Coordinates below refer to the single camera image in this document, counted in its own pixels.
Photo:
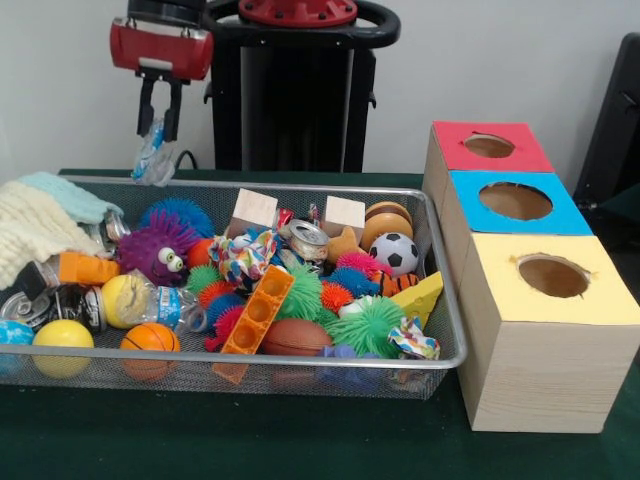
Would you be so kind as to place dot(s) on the crushed silver can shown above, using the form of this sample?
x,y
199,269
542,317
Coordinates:
x,y
307,239

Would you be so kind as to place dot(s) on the large wooden block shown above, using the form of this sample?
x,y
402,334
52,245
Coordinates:
x,y
255,207

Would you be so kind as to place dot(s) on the cream waffle cloth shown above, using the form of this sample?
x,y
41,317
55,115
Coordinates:
x,y
35,225

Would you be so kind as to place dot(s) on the orange plastic block with holes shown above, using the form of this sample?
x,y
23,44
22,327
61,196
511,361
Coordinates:
x,y
256,310

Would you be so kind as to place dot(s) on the wooden box with three holes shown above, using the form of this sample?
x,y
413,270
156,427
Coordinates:
x,y
540,375

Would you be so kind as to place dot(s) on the silver mesh bin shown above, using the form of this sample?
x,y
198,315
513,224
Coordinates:
x,y
300,385

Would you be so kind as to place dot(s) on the blue spiky ball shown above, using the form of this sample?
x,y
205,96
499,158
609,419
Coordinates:
x,y
180,211

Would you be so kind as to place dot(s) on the purple spiky toy with eyes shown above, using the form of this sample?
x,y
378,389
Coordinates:
x,y
147,247

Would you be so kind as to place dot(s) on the toy hamburger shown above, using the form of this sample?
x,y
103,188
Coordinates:
x,y
386,220

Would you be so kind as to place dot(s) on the yellow ball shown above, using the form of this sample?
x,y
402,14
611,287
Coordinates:
x,y
63,340

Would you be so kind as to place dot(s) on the small soccer ball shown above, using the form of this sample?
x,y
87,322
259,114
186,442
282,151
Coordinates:
x,y
394,252

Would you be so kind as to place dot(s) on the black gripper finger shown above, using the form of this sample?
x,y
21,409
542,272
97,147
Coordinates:
x,y
173,112
145,107

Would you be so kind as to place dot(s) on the small wooden block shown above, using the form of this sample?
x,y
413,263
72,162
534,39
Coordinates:
x,y
345,212

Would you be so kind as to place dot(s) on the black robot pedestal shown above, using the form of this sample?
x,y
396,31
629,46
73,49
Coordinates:
x,y
295,110

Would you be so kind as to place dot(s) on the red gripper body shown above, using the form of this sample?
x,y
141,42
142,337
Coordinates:
x,y
160,50

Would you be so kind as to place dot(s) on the green spiky ball with eyes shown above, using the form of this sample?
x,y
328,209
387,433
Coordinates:
x,y
365,327

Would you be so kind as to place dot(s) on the light blue waffle cloth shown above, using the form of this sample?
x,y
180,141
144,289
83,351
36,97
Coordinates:
x,y
75,200

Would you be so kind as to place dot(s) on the clear water bottle blue label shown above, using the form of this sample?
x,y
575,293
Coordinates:
x,y
165,302

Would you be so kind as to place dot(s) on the black monitor on stand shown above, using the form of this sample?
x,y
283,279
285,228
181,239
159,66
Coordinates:
x,y
615,140

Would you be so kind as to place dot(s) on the shiny dented silver can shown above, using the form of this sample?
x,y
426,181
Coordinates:
x,y
114,227

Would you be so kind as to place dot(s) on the dark green tablecloth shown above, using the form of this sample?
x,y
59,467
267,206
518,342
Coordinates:
x,y
300,440

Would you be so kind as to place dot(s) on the small orange basketball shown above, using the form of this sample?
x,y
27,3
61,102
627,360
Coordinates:
x,y
149,340

